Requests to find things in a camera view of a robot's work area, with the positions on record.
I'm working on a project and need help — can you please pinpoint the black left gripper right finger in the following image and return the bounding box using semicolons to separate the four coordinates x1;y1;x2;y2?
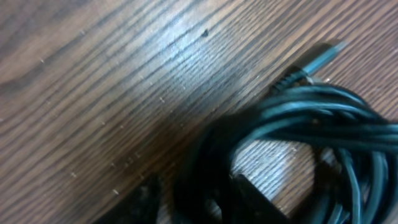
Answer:
231;174;289;224

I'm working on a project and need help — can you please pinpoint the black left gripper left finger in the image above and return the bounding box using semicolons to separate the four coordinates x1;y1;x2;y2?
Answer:
96;177;161;224

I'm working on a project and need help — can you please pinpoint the black cable bundle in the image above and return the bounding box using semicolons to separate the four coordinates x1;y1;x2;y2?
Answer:
174;40;398;224

